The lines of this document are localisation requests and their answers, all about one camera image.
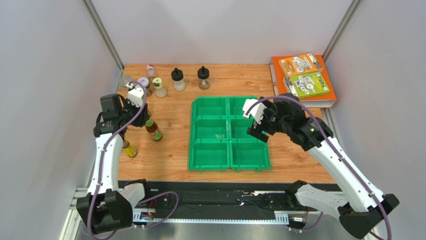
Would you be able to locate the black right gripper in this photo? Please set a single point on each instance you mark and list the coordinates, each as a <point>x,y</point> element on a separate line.
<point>261,126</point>

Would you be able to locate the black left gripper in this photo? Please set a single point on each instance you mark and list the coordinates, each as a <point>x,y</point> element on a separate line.
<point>143,117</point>

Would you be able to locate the yellow cap green label bottle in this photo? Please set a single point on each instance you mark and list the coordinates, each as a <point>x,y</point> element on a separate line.
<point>153,129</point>

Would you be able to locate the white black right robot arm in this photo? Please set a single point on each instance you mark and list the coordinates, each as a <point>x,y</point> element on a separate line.
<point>362,206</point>

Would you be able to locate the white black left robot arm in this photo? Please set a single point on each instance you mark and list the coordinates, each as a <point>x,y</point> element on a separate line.
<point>106,209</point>

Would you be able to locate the silver lid glass jar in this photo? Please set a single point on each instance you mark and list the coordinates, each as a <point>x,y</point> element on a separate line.
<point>124,82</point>

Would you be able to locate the white lid sauce jar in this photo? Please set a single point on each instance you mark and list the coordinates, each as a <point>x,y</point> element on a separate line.
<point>145,82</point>

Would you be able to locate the yellow-green lid sesame jar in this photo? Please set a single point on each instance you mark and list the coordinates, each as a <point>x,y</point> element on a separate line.
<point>160,90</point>

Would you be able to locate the green comic book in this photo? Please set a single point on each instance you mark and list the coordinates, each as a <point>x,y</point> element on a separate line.
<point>306,85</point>

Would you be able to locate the small yellow label oil bottle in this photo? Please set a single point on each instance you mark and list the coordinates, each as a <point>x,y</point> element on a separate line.
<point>129,149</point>

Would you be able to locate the pink lid spice bottle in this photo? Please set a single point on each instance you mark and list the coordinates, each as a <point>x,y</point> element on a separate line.
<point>151,72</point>

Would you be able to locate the orange comic book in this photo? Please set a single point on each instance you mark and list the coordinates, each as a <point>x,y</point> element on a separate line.
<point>300,64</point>

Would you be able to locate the black lid jar white granules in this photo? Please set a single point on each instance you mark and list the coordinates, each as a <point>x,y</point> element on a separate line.
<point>177,77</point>

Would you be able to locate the green plastic divided bin tray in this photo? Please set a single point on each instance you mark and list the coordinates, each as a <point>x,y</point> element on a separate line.
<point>218,139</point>

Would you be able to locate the black lid jar right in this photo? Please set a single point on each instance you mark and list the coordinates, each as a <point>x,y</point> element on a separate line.
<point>203,75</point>

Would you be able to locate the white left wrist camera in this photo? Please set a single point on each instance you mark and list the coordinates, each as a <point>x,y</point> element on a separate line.
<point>136,96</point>

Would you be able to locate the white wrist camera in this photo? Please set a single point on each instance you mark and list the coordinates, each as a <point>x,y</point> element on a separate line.
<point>136,96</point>
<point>253,109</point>

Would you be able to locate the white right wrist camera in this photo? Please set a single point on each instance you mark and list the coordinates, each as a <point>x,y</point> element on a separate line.
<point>253,109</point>

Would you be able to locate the orange ring binder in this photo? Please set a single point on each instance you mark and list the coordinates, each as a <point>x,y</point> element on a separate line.
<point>324,101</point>

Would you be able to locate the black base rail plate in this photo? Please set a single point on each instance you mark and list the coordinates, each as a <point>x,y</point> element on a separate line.
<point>219,200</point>

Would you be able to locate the aluminium frame post left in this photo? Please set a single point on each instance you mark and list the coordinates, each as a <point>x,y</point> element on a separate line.
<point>99,25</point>

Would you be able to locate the aluminium frame post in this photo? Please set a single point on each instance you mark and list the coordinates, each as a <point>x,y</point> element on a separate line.
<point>99,25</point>
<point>341,28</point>

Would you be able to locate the aluminium frame post right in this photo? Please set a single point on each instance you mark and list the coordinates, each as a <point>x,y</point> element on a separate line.
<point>341,28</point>

